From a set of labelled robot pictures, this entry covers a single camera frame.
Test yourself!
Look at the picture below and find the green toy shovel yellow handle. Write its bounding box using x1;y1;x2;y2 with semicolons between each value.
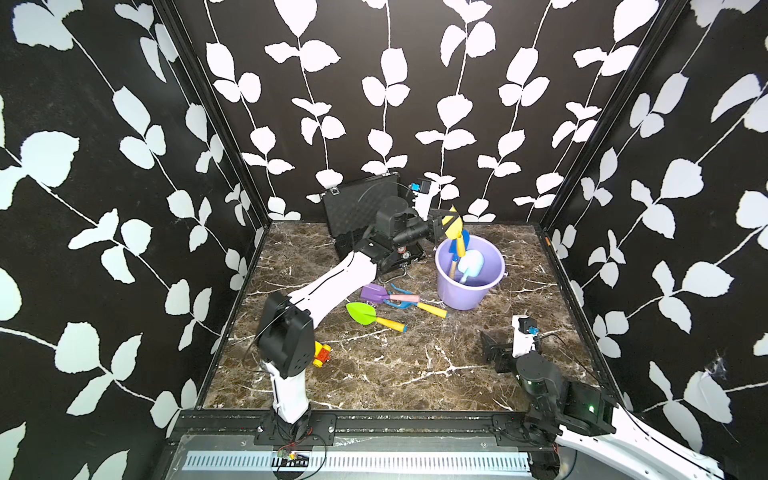
346;302;407;333

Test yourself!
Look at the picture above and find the white perforated strip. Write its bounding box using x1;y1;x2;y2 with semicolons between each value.
183;451;530;476

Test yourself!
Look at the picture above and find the yellow red toy truck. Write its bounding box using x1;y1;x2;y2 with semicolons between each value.
313;341;332;368

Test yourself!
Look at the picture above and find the open black foam case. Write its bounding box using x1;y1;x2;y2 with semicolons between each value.
322;173;425;275

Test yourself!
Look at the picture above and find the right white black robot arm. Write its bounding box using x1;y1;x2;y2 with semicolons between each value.
480;327;727;479

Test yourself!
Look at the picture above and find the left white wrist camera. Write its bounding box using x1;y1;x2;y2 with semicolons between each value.
409;179;440;220

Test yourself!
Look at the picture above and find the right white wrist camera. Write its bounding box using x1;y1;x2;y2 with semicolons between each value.
512;315;539;359

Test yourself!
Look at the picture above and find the purple toy shovel pink handle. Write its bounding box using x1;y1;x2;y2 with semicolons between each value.
360;284;420;303

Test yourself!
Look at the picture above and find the blue toy shovel tan handle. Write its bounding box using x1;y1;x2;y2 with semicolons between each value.
448;230;470;279

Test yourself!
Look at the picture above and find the light blue toy shovel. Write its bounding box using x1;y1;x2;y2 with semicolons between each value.
457;249;485;284

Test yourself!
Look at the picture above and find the purple plastic bucket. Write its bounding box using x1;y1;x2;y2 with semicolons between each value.
435;235;506;311

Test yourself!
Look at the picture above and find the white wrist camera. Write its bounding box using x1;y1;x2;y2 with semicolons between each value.
409;179;440;220
512;315;539;359

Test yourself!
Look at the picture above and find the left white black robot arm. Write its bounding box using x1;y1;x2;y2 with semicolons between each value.
254;196;461;436

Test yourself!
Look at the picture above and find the blue toy rake yellow handle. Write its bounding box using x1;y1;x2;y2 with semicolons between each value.
384;285;448;319

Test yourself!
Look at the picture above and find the black front mounting rail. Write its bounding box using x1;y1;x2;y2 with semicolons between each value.
170;409;555;450

